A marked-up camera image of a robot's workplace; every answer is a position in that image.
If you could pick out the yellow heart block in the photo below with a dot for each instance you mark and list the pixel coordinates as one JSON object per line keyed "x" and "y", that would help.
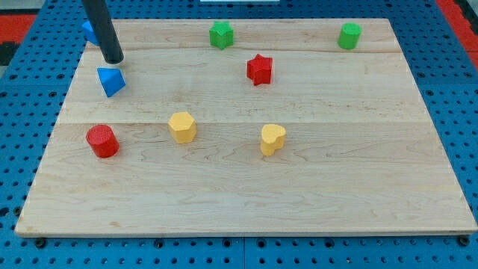
{"x": 272, "y": 138}

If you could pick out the light wooden board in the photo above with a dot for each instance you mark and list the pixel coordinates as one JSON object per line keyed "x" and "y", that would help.
{"x": 361, "y": 155}

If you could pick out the yellow hexagon block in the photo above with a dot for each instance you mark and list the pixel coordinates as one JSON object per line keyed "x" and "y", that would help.
{"x": 182, "y": 127}

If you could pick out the red star block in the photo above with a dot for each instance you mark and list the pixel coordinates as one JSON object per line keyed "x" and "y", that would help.
{"x": 259, "y": 70}

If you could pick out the green star block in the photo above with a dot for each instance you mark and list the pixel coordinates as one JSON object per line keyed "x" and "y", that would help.
{"x": 221, "y": 35}

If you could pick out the red cylinder block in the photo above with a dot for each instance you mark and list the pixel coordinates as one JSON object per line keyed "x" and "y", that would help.
{"x": 102, "y": 141}

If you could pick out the blue triangular block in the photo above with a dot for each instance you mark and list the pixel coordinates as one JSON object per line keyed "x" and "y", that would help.
{"x": 111, "y": 80}

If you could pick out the green cylinder block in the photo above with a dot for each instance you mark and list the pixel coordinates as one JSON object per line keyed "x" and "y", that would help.
{"x": 349, "y": 35}

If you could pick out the blue block behind stick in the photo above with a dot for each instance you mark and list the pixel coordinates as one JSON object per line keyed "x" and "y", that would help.
{"x": 89, "y": 33}

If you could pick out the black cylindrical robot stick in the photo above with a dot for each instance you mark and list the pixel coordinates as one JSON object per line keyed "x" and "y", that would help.
{"x": 103, "y": 28}

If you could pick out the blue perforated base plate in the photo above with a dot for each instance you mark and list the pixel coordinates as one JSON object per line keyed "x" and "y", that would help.
{"x": 38, "y": 77}

